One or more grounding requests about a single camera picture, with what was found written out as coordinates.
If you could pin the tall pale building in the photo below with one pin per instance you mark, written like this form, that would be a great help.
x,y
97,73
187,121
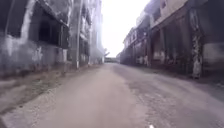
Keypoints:
x,y
91,36

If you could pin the worn grey concrete road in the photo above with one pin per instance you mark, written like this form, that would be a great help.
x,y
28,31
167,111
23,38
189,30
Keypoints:
x,y
103,100

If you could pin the pole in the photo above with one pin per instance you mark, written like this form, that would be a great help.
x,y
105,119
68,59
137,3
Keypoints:
x,y
78,36

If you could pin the row of old buildings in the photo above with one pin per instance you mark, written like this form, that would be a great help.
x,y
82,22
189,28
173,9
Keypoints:
x,y
173,36

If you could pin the robot's own part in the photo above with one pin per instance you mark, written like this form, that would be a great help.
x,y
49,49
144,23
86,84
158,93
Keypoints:
x,y
151,126

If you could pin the grey building with dark openings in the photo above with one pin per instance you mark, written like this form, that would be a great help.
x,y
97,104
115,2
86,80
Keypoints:
x,y
30,50

